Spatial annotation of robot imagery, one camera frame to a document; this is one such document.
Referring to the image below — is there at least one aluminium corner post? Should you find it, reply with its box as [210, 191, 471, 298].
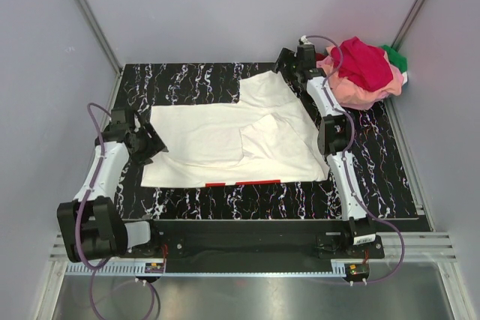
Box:
[74, 0, 123, 74]
[391, 0, 427, 51]

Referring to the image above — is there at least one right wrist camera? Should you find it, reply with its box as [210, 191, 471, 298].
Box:
[296, 35, 317, 70]

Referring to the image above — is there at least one left aluminium corner post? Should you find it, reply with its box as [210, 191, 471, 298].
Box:
[74, 0, 123, 74]

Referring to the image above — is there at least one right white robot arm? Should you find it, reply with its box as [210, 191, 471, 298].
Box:
[273, 44, 377, 258]

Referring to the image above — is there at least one green t-shirt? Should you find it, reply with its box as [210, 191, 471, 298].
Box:
[380, 45, 408, 73]

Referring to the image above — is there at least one right aluminium corner post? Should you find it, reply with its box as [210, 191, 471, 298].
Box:
[391, 0, 427, 51]

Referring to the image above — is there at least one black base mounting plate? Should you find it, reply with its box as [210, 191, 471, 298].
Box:
[123, 218, 386, 261]

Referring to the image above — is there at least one magenta t-shirt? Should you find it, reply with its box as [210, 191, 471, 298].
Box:
[329, 37, 393, 92]

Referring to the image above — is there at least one grey slotted cable duct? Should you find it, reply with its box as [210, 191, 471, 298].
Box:
[65, 262, 350, 276]

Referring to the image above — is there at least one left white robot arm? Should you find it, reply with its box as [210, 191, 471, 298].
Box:
[56, 107, 167, 268]

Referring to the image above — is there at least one aluminium rail profile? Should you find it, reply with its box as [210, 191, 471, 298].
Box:
[48, 232, 457, 261]

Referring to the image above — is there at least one white t-shirt red print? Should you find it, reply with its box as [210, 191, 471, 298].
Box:
[141, 71, 329, 188]

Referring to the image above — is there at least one pink t-shirt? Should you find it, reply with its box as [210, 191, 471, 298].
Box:
[316, 46, 407, 110]

